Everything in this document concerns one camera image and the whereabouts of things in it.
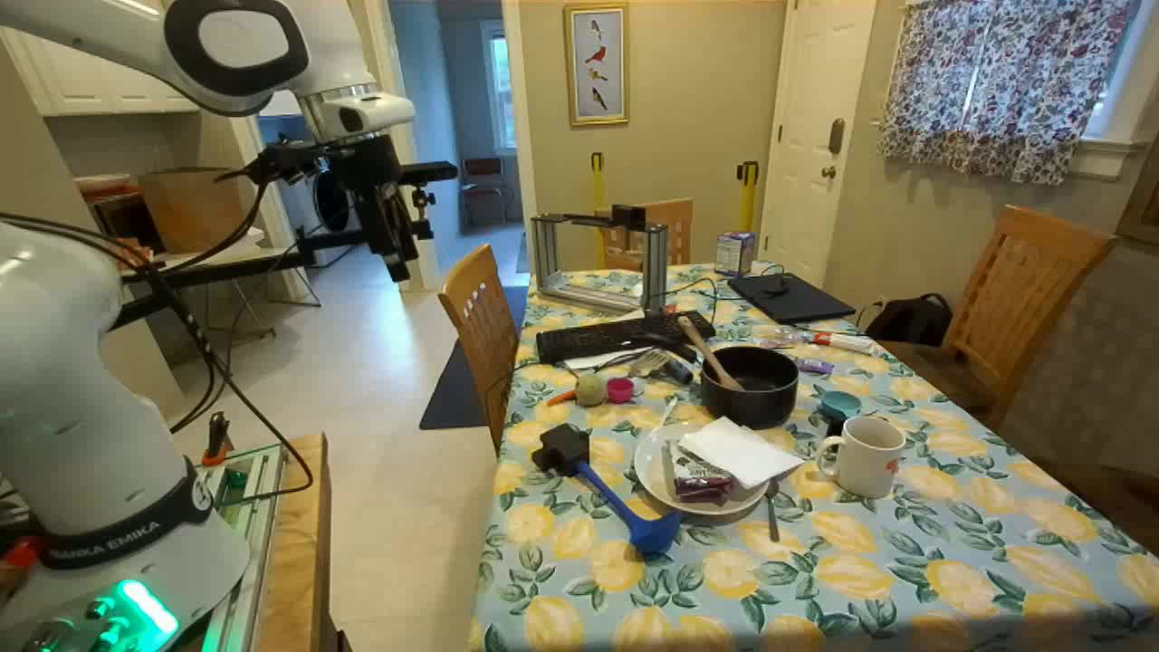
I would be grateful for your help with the wooden chair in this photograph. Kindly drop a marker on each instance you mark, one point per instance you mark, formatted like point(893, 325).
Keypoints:
point(672, 229)
point(484, 328)
point(1019, 290)

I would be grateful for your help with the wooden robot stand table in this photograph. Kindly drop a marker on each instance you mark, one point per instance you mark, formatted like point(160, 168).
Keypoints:
point(293, 545)

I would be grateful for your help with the black bag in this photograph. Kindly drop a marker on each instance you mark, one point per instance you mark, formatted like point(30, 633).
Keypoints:
point(909, 321)

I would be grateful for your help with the pink cup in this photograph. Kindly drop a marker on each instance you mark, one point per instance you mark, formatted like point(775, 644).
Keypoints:
point(622, 389)

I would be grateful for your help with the white ceramic plate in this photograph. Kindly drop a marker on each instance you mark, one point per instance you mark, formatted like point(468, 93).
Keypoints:
point(655, 477)

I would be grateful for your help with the white paper napkin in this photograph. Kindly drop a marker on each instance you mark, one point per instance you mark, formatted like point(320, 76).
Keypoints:
point(735, 455)

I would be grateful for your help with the lemon print tablecloth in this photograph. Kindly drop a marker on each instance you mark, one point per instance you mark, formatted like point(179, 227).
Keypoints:
point(942, 565)

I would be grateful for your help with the dark closed laptop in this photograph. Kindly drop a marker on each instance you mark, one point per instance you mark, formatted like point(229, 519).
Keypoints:
point(789, 299)

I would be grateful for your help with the small beige round object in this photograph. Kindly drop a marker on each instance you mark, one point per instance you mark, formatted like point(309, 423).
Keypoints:
point(588, 389)

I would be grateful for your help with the grey metal stand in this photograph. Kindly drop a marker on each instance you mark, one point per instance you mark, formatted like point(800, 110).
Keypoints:
point(655, 272)

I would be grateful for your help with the floral curtain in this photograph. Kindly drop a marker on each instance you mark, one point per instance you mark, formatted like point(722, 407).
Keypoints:
point(999, 86)

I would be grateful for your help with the metal fork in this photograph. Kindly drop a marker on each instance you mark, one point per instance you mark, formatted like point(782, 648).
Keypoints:
point(774, 507)

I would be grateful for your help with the red and white tube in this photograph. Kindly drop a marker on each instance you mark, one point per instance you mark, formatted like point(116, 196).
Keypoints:
point(845, 342)

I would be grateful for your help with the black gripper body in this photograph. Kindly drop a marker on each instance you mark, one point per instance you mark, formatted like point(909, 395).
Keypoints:
point(384, 193)

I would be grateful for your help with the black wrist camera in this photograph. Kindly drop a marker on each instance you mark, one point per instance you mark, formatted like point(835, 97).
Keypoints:
point(282, 164)

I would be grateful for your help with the white knife blade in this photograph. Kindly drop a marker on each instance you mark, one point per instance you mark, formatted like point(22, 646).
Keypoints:
point(664, 418)

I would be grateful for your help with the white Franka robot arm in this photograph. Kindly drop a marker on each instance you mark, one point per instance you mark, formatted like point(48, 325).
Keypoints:
point(72, 398)

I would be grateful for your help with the small teal object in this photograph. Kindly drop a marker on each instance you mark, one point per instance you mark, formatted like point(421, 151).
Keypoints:
point(839, 407)

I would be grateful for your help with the framed bird picture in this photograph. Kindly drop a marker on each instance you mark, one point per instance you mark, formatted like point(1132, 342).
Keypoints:
point(595, 63)

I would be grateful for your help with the small snack packet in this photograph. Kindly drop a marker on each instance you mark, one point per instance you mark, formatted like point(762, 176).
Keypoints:
point(704, 491)

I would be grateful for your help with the white door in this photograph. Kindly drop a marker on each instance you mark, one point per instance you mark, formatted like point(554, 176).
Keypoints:
point(800, 86)

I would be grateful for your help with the cardboard box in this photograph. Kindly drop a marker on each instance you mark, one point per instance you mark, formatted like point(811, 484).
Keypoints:
point(193, 208)

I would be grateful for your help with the purple candy wrapper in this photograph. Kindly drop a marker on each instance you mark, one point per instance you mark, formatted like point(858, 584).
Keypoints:
point(815, 367)

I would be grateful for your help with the small white box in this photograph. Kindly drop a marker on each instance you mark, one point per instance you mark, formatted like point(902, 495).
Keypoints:
point(731, 251)

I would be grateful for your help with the white ceramic mug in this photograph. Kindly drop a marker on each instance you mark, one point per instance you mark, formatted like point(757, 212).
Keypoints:
point(870, 458)

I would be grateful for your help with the yellow black pole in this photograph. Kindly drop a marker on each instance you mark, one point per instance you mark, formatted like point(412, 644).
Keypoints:
point(595, 200)
point(747, 193)

